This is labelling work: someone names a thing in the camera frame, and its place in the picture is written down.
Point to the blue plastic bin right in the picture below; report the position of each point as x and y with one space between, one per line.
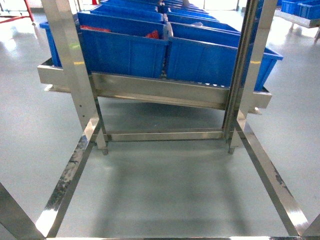
201 54

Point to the blue plastic bin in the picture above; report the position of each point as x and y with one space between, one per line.
123 46
201 54

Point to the blue plastic bin left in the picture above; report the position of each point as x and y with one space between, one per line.
123 46

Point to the blue bin second row right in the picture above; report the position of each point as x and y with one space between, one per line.
198 21

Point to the blue bin second row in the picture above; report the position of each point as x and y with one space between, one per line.
128 13
198 21

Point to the blue bin second row left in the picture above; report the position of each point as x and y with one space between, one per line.
128 13

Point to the blue bin far left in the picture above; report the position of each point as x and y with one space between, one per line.
53 50

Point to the steel table far right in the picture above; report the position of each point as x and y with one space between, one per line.
300 21

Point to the blue bins on far table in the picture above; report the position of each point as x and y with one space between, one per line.
307 9

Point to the stainless steel rack frame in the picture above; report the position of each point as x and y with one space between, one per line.
83 87

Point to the red metal table frame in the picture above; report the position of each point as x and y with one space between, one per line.
8 15

